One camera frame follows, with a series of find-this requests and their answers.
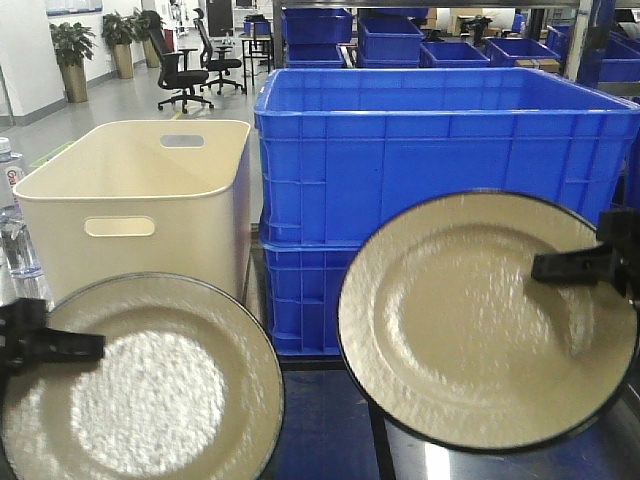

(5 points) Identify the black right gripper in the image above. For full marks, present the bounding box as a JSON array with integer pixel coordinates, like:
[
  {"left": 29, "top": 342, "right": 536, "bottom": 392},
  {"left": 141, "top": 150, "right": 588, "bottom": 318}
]
[{"left": 531, "top": 207, "right": 639, "bottom": 305}]

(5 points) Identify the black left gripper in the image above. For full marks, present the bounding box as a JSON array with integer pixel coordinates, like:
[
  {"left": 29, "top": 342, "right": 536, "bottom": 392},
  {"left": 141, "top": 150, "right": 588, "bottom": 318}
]
[{"left": 1, "top": 298, "right": 106, "bottom": 393}]

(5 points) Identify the cream plate black rim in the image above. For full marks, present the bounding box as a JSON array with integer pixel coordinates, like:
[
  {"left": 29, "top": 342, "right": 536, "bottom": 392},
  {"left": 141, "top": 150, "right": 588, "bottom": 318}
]
[
  {"left": 1, "top": 274, "right": 284, "bottom": 479},
  {"left": 337, "top": 191, "right": 639, "bottom": 453}
]

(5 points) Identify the clear water bottle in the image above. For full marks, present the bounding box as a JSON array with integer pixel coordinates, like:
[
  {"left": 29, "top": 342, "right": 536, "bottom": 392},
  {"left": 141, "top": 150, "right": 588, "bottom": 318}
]
[{"left": 1, "top": 137, "right": 43, "bottom": 299}]

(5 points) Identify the cream plastic storage bin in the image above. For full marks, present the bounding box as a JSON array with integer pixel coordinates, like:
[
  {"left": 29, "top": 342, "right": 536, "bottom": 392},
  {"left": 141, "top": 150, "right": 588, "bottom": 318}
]
[{"left": 14, "top": 120, "right": 251, "bottom": 300}]

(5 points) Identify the lower large blue crate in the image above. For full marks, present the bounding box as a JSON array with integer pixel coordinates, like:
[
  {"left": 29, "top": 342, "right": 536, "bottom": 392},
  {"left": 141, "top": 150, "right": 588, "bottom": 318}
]
[{"left": 260, "top": 235, "right": 367, "bottom": 356}]

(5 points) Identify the large blue crate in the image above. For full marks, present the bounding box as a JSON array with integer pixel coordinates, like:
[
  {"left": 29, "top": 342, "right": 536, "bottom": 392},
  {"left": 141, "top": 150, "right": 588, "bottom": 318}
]
[
  {"left": 254, "top": 67, "right": 639, "bottom": 245},
  {"left": 260, "top": 235, "right": 367, "bottom": 356}
]

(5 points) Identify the upper large blue crate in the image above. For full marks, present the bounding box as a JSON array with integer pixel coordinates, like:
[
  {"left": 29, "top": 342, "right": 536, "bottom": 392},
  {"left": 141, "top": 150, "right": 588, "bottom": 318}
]
[{"left": 254, "top": 67, "right": 639, "bottom": 245}]

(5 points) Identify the black office chair near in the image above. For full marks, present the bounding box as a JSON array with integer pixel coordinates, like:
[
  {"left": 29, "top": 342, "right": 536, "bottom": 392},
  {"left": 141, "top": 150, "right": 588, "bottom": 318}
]
[{"left": 149, "top": 24, "right": 214, "bottom": 114}]

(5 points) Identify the black office chair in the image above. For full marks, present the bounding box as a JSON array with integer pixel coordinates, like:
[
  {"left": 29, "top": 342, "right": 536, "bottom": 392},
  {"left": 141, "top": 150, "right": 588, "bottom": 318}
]
[
  {"left": 193, "top": 7, "right": 246, "bottom": 95},
  {"left": 149, "top": 24, "right": 214, "bottom": 114}
]

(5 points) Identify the potted plant gold pot left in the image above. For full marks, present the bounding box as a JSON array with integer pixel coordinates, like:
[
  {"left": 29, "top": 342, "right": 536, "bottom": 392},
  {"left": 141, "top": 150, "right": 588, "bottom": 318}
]
[{"left": 49, "top": 22, "right": 95, "bottom": 103}]

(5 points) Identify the potted plant gold pot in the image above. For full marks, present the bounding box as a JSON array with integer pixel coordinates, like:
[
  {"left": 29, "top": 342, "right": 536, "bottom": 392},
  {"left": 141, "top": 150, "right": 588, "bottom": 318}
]
[
  {"left": 102, "top": 12, "right": 135, "bottom": 79},
  {"left": 49, "top": 22, "right": 95, "bottom": 103}
]

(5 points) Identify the potted plant gold pot middle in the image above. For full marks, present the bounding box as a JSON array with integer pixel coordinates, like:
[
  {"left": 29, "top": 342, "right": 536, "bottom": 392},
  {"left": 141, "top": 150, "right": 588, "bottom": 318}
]
[{"left": 102, "top": 12, "right": 135, "bottom": 79}]

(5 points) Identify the black office chair far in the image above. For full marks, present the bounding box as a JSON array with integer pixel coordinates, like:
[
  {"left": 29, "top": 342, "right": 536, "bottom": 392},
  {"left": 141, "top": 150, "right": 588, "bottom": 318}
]
[{"left": 193, "top": 7, "right": 246, "bottom": 95}]

